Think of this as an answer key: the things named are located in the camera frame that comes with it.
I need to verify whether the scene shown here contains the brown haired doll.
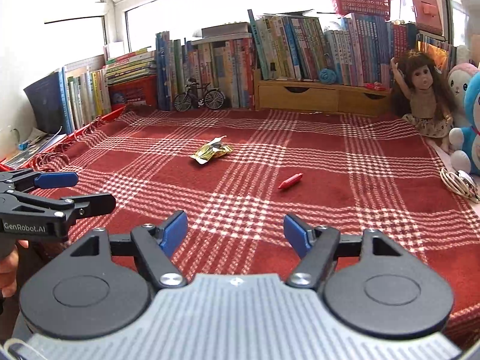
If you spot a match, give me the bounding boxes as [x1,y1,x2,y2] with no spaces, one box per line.
[391,49,456,153]

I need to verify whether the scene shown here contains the blue yarn flower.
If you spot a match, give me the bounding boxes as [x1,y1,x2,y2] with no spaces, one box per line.
[318,68,338,85]

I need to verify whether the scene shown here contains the white pink bunny plush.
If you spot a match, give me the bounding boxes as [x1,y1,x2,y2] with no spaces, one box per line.
[448,45,479,128]

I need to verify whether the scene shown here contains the small gold foil wrapper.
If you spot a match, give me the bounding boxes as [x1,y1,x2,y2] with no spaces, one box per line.
[190,136,233,165]

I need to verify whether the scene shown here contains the miniature black bicycle model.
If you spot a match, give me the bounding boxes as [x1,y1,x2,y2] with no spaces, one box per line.
[173,78,226,112]

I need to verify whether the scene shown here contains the red box with print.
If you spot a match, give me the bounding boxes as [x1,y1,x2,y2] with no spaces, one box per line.
[108,75,157,111]

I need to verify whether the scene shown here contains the books on wooden organizer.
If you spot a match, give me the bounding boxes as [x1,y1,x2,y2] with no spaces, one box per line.
[247,10,416,90]

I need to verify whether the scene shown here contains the wooden drawer organizer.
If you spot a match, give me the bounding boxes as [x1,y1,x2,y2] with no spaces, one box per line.
[254,69,391,116]

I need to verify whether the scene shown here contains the white coiled cable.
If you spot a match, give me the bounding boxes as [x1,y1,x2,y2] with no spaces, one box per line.
[438,167,480,204]

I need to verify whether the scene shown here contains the person's left hand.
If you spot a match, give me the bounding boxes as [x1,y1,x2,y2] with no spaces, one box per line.
[0,245,19,298]

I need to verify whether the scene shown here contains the left row upright books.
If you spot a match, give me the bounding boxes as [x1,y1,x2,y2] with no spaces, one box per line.
[155,22,257,111]

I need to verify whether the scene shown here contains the red plastic basket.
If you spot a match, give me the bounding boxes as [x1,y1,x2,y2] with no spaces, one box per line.
[330,0,391,20]

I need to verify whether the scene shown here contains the stack of flat books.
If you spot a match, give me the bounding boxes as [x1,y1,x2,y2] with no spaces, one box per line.
[105,48,156,86]

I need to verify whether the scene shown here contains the far left upright books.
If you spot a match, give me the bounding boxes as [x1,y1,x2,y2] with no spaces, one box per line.
[24,66,112,135]

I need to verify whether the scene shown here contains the red white plaid tablecloth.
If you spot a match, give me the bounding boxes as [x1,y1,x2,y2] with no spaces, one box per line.
[0,104,480,346]

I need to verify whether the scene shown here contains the blue Doraemon plush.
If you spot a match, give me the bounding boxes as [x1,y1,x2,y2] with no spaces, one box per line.
[449,73,480,176]

